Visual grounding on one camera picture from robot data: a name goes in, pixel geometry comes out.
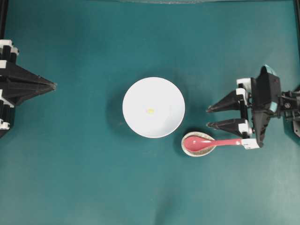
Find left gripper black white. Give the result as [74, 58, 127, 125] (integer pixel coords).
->
[0, 39, 56, 138]

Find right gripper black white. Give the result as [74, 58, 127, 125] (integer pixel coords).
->
[206, 78, 260, 150]

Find pink ceramic spoon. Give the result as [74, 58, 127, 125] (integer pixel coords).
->
[183, 136, 242, 152]

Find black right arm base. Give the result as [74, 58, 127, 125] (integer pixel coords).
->
[283, 116, 300, 138]

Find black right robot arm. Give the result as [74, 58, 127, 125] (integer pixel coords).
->
[207, 78, 300, 149]

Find speckled ceramic spoon rest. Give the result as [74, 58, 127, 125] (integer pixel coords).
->
[181, 131, 215, 157]

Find white round bowl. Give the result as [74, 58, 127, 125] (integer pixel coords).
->
[122, 77, 186, 138]

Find black wrist camera teal straps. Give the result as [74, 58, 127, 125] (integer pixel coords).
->
[250, 65, 282, 149]

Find black frame rail left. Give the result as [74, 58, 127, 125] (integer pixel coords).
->
[0, 0, 8, 39]

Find black frame rail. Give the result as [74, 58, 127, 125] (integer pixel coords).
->
[292, 0, 300, 87]
[0, 0, 8, 39]

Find black frame rail right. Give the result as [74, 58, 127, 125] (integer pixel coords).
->
[292, 0, 300, 87]

